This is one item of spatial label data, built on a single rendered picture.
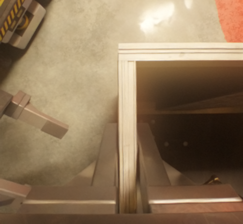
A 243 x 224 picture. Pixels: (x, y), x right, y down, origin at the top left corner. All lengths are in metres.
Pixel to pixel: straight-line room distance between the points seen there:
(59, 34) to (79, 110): 0.47
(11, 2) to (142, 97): 0.71
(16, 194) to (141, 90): 0.76
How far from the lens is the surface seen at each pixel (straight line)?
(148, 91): 0.90
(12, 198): 0.23
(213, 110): 1.02
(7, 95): 0.31
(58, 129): 0.33
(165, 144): 0.90
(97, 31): 1.12
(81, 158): 1.19
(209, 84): 0.38
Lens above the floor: 1.07
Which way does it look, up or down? 85 degrees down
